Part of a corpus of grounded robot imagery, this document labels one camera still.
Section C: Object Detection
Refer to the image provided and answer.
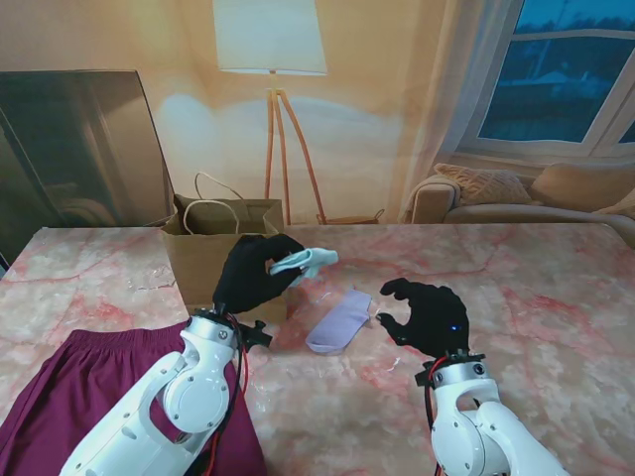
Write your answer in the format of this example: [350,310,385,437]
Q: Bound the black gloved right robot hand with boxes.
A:
[379,278,471,360]

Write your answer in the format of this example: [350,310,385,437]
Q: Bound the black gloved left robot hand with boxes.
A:
[211,233,307,315]

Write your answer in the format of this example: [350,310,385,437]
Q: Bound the kraft paper bag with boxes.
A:
[159,171,292,323]

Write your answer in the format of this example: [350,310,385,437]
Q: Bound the light blue sock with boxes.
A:
[269,246,340,287]

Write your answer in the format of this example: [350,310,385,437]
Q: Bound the maroon shorts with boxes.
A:
[0,329,267,476]

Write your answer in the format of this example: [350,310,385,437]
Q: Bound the lilac sock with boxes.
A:
[306,289,373,355]

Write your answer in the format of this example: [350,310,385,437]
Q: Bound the wicker basket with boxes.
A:
[317,207,387,225]

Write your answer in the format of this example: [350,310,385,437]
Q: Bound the beige sofa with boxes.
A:
[404,163,635,234]

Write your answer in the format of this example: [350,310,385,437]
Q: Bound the cream knitted cushion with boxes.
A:
[434,163,535,207]

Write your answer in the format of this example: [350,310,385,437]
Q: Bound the plain beige cushion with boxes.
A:
[528,165,635,209]

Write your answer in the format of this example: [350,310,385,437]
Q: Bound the dark glass panel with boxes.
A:
[0,69,178,264]

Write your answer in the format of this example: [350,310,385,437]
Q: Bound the sheer cream curtain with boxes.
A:
[396,0,527,224]

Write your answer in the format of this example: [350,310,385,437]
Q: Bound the tripod floor lamp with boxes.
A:
[211,0,328,225]

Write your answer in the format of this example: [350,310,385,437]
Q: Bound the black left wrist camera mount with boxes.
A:
[237,320,273,351]

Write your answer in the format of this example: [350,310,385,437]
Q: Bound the red black right arm cable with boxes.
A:
[423,356,447,476]

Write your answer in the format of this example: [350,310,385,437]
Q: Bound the red black arm cable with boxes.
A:
[197,311,250,476]
[423,356,447,476]

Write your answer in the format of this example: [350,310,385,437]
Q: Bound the red black left arm cable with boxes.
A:
[197,311,250,476]

